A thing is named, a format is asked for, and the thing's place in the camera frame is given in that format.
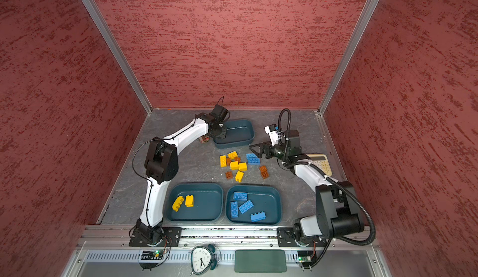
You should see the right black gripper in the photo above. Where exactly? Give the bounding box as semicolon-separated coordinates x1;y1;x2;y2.
249;139;290;160

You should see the yellow brick tall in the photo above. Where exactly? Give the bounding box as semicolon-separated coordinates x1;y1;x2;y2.
220;155;227;167

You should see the blue brick thin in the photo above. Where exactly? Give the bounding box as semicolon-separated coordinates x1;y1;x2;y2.
233;192;248;201

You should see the blue brick long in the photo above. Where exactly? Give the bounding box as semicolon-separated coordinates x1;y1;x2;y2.
230;201;239;219

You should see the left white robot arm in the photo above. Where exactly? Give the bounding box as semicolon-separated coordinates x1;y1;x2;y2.
132;104;230;247

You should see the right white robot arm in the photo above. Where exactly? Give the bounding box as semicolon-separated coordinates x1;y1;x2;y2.
249;141;376;246

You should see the back teal bin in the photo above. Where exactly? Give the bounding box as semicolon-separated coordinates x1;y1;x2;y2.
213;119;255;149

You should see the teal bin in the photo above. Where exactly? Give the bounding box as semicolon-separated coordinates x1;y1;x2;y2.
225;185;282;226
213;119;255;149
164;182;224;222

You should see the brown brick right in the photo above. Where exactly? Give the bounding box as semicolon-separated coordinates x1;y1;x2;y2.
259;165;270;179

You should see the yellow brick bottom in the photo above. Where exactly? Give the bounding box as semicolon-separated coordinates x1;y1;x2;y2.
235;171;244;182

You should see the beige calculator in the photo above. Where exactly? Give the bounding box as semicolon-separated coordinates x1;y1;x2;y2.
307;154;332;177

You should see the front right teal bin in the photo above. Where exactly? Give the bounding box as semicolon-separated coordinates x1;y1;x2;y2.
225;185;282;226

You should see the front left teal bin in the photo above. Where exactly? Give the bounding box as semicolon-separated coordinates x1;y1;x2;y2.
164;182;224;222

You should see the dark green pad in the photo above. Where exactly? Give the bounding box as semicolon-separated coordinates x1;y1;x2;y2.
235;250;287;273

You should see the right controller board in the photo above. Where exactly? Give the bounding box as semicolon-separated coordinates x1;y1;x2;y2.
296;250;316;263

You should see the controller board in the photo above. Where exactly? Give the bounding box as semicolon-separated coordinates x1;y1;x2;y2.
296;250;316;263
139;250;163;262

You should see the white analog clock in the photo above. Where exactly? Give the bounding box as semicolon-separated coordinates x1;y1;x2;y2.
190;244;217;275

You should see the left controller board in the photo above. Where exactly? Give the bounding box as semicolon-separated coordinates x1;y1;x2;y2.
139;250;163;262

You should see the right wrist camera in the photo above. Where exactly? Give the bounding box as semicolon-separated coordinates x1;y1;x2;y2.
265;124;285;146

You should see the right black corrugated cable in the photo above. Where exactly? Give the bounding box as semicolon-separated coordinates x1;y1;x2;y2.
277;108;377;247

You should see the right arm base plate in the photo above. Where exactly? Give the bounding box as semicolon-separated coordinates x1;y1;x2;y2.
276;227;327;248

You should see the aluminium front rail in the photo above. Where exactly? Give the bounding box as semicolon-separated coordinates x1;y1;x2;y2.
77;224;380;250

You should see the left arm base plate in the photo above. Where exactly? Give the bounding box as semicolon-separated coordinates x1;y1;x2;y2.
129;227;182;247

